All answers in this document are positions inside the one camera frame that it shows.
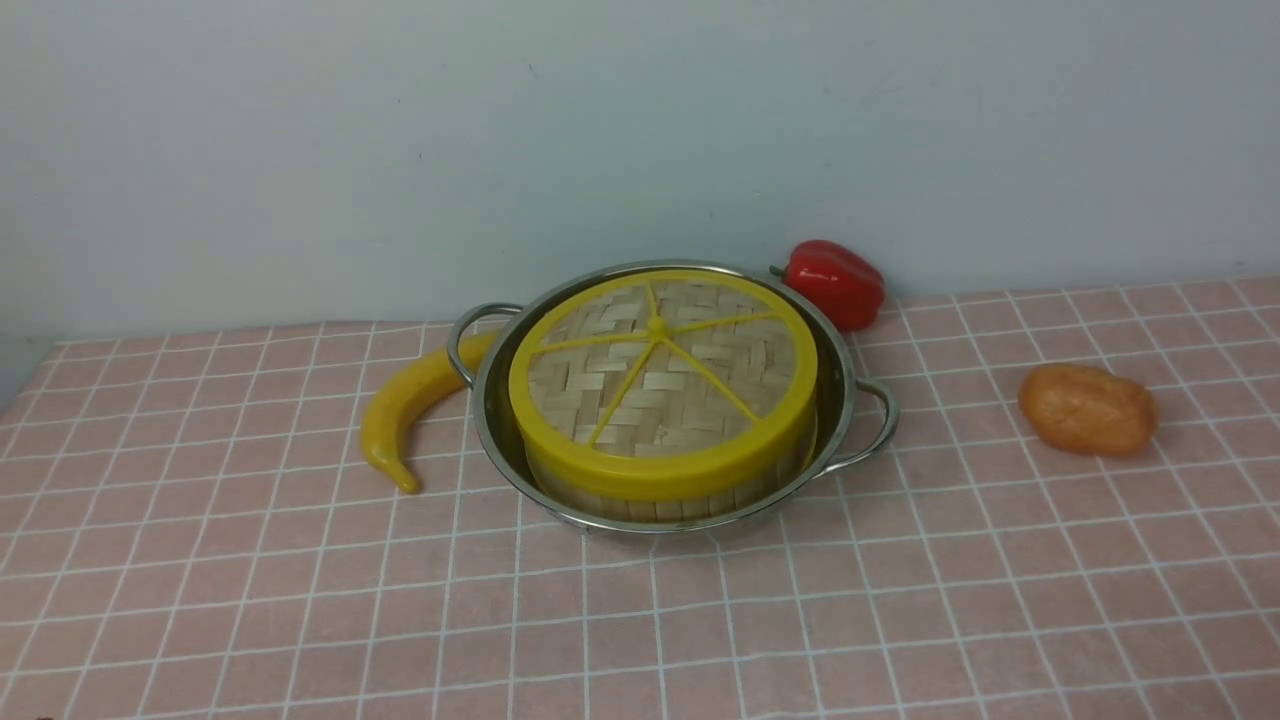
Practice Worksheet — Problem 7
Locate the yellow rimmed bamboo steamer basket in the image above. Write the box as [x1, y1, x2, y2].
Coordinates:
[527, 434, 817, 523]

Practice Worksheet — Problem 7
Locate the yellow toy banana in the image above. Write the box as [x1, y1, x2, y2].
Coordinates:
[358, 348, 465, 495]

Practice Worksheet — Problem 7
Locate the orange toy potato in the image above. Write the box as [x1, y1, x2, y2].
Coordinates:
[1018, 363, 1160, 457]

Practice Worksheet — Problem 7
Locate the stainless steel pot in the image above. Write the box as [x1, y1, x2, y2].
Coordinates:
[445, 260, 900, 536]

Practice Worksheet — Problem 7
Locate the yellow bamboo steamer lid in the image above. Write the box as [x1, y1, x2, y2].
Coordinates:
[507, 269, 820, 484]

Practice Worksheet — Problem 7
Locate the pink checked tablecloth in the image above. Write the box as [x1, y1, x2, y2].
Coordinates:
[1, 279, 1279, 719]

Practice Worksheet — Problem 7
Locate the red toy bell pepper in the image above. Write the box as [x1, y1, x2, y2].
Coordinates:
[771, 240, 887, 334]

